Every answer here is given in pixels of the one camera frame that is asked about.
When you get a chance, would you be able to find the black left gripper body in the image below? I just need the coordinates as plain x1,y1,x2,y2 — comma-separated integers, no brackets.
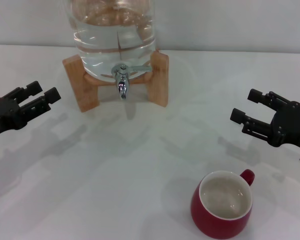
0,96,28,141

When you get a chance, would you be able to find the red cup white inside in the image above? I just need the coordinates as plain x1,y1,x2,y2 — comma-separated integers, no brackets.
190,168,256,239

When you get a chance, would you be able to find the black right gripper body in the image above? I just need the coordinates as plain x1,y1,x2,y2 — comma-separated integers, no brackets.
269,101,300,152

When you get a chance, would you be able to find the chrome faucet with lever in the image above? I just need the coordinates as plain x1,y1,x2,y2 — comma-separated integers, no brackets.
111,63,152,101

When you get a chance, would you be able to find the wooden dispenser stand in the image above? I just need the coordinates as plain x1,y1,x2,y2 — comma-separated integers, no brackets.
62,49,170,113

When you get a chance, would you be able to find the clear glass water dispenser jar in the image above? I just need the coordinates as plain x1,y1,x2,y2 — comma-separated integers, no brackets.
70,0,158,82

